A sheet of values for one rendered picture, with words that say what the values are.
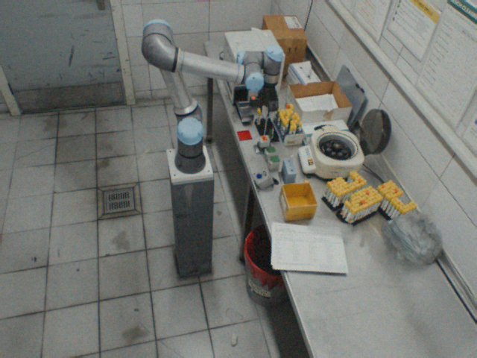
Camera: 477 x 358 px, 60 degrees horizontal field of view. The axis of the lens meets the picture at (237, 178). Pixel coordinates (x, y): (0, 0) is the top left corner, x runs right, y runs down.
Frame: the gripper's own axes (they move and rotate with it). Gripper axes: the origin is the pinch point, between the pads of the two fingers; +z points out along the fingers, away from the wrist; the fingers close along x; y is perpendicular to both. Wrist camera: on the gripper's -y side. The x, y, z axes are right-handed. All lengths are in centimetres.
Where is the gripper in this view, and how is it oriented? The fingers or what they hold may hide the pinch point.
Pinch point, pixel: (266, 118)
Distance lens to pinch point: 200.5
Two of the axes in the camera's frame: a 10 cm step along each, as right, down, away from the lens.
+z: -0.6, 6.8, 7.3
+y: -2.3, -7.3, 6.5
